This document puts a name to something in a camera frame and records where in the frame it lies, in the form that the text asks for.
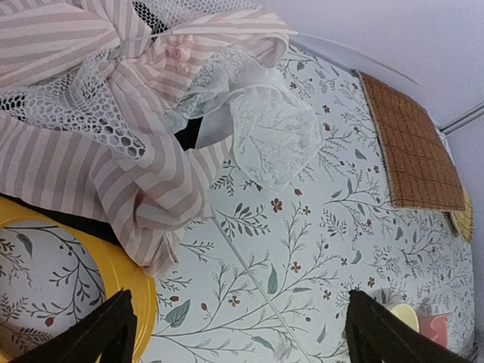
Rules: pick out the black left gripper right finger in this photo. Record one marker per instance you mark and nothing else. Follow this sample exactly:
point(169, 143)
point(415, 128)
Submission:
point(374, 334)

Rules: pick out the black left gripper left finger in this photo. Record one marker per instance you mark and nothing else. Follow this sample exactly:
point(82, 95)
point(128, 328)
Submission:
point(107, 334)

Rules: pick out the pink striped pet tent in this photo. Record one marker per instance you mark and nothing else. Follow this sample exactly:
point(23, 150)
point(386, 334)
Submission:
point(124, 111)

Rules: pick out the white tent pole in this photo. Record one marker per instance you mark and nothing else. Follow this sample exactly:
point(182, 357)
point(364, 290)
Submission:
point(266, 297)

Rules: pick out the cream pet bowl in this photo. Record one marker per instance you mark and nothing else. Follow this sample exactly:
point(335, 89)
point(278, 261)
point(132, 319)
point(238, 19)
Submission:
point(407, 315)

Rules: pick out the pink pet bowl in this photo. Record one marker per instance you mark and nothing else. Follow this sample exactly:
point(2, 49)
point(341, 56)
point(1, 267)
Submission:
point(435, 328)

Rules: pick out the yellow double bowl holder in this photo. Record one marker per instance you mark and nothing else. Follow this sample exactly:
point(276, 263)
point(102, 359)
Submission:
point(118, 271)

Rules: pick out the yellow bamboo mat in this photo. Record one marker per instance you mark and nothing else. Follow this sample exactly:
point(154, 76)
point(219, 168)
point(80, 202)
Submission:
point(463, 220)

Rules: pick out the brown woven mat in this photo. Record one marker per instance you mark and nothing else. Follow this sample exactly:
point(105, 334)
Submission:
point(420, 171)

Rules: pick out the right aluminium frame post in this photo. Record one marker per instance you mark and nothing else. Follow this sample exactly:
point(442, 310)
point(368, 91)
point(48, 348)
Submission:
point(463, 120)

